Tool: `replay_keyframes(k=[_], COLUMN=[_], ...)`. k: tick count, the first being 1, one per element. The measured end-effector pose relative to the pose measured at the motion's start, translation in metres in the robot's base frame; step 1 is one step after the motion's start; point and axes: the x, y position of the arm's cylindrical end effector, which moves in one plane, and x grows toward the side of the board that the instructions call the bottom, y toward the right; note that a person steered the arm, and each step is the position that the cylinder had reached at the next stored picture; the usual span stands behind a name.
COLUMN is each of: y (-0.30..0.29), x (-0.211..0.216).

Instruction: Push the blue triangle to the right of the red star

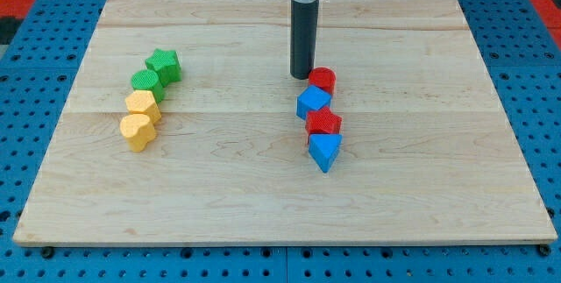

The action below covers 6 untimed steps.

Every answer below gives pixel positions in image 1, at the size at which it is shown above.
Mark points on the red star block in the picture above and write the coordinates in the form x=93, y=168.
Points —
x=322, y=121

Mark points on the blue triangle block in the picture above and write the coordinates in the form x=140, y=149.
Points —
x=324, y=148

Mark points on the green star block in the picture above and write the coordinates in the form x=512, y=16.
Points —
x=166, y=64

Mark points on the blue cube block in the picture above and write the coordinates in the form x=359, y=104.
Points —
x=312, y=98

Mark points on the red cylinder block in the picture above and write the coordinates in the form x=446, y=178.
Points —
x=323, y=78

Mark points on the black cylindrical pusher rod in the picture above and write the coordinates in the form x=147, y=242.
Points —
x=304, y=19

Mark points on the green cylinder block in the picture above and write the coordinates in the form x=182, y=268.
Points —
x=148, y=80

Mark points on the yellow heart block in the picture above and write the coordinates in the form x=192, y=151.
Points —
x=138, y=130

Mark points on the yellow hexagon block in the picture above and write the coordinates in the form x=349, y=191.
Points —
x=143, y=102

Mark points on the wooden board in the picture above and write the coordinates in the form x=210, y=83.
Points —
x=428, y=156

